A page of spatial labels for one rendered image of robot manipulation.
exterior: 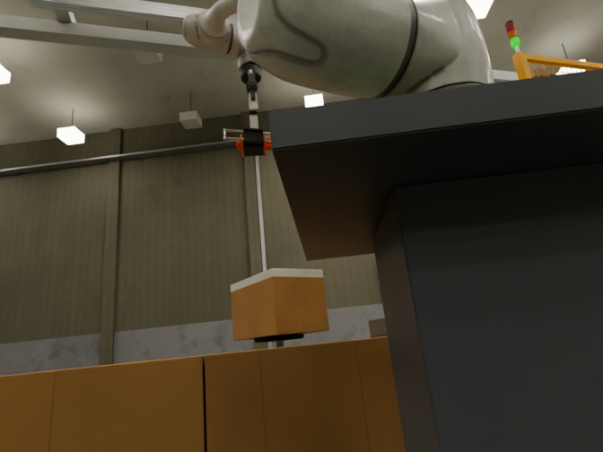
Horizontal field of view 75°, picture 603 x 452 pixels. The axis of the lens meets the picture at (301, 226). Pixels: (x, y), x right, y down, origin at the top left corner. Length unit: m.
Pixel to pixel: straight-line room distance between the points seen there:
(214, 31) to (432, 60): 1.02
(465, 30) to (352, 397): 0.77
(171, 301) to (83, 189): 4.08
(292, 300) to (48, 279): 9.96
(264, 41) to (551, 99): 0.33
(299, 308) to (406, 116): 2.22
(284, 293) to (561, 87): 2.20
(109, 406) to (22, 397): 0.16
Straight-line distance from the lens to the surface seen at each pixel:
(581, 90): 0.44
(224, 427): 0.94
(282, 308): 2.47
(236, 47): 1.58
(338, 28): 0.55
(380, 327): 1.54
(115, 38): 3.92
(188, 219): 10.64
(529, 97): 0.41
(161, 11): 3.66
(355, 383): 1.00
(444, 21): 0.66
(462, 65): 0.64
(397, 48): 0.60
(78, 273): 11.60
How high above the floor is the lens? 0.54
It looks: 17 degrees up
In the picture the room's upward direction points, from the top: 6 degrees counter-clockwise
